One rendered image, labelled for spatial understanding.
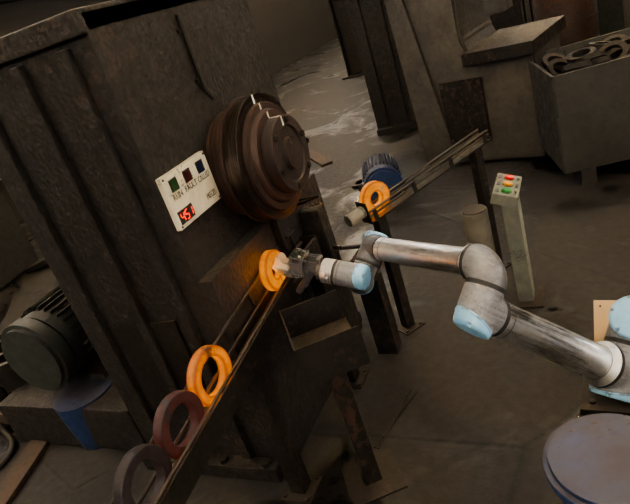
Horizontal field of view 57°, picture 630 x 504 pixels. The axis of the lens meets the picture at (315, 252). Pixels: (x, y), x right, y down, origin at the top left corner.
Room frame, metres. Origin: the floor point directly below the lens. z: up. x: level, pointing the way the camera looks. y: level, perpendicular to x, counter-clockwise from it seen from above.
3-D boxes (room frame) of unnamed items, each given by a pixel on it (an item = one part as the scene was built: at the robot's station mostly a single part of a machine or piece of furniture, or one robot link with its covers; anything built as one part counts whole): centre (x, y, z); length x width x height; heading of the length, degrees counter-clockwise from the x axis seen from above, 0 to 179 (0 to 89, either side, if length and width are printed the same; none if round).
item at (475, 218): (2.42, -0.75, 0.26); 0.12 x 0.12 x 0.52
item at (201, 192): (1.90, 0.33, 1.15); 0.26 x 0.02 x 0.18; 151
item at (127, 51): (2.36, 0.44, 0.88); 1.08 x 0.73 x 1.76; 151
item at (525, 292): (2.38, -0.91, 0.31); 0.24 x 0.16 x 0.62; 151
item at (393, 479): (1.58, 0.06, 0.36); 0.26 x 0.20 x 0.72; 6
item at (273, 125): (2.10, -0.02, 1.11); 0.28 x 0.06 x 0.28; 151
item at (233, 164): (2.14, 0.06, 1.11); 0.47 x 0.06 x 0.47; 151
